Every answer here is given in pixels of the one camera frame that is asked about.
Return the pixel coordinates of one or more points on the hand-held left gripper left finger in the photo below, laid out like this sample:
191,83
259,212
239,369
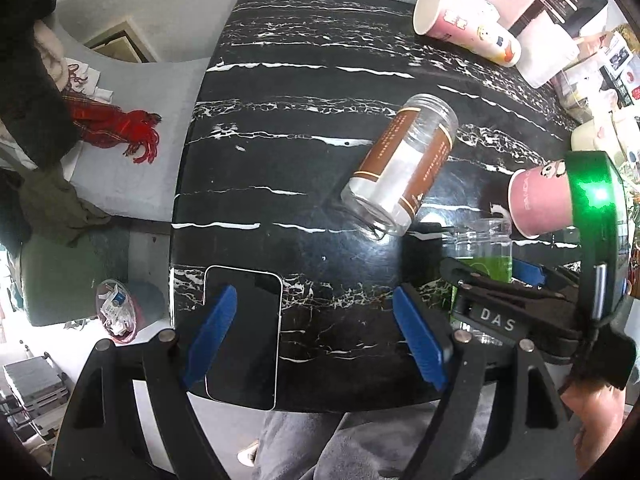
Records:
210,332

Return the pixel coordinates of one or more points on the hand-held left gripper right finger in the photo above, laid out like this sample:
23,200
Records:
420,340

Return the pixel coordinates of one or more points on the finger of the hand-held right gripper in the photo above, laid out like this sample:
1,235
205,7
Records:
480,286
530,272

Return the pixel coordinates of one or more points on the clear jar with green liquid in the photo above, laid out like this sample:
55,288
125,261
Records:
487,247

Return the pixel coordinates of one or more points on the person's right forearm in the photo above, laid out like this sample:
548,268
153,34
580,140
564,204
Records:
595,425

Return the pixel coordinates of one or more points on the pink paper cup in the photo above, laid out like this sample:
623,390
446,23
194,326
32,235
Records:
540,200

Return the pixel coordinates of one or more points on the white cartoon print paper cup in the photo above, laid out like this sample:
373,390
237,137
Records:
465,22

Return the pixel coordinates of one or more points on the black smartphone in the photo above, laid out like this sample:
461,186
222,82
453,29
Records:
245,330

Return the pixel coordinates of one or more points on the small trash bin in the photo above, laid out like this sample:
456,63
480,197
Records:
120,312

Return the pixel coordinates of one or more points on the cream mug with pink heart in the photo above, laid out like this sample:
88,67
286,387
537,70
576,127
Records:
597,135

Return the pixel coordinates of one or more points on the white shoe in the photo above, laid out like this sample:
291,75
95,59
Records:
248,452

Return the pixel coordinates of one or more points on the person's grey trousers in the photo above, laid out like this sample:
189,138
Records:
340,445

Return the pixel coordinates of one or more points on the clear jar with brown label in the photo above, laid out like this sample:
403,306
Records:
400,165

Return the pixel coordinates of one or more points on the silver metal case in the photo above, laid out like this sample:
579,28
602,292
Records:
32,382

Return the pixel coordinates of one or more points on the white plastic container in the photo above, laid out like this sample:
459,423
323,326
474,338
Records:
545,50

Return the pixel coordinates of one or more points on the olive green cloth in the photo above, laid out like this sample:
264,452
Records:
55,202

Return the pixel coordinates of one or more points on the red fringed scarf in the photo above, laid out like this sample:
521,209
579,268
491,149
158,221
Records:
112,122

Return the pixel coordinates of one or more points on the dark hanging garment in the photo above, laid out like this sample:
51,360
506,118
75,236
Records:
25,75

